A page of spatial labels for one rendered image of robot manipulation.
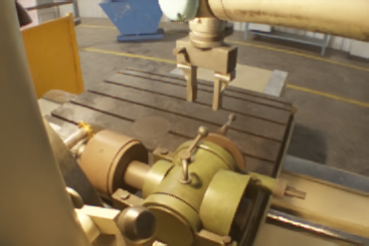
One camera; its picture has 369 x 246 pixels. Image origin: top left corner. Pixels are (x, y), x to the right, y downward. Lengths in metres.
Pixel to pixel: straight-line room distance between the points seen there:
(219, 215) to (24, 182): 0.46
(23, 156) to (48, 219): 0.06
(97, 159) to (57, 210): 0.49
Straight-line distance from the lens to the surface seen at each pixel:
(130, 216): 0.29
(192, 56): 0.60
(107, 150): 0.72
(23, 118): 0.19
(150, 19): 6.37
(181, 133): 1.27
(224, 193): 0.60
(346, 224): 1.50
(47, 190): 0.23
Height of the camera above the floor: 1.73
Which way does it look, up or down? 33 degrees down
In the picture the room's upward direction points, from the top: straight up
